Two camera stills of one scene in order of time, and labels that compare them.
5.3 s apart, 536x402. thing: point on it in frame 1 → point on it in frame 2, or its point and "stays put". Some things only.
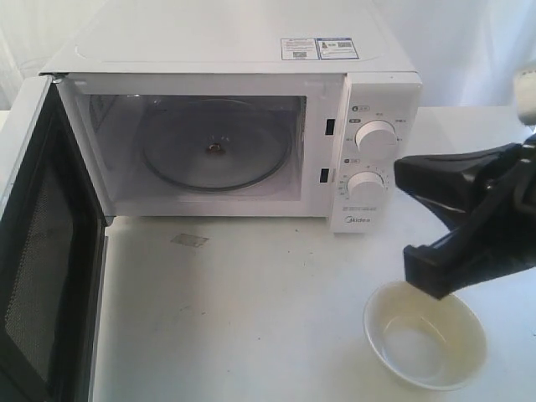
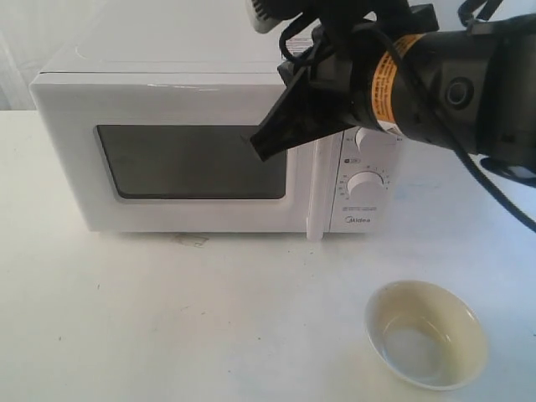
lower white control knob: [365, 186] stays put
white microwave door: [54, 236] → [172, 152]
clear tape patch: [187, 239] stays put
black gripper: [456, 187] → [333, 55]
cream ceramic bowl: [422, 340] stays put
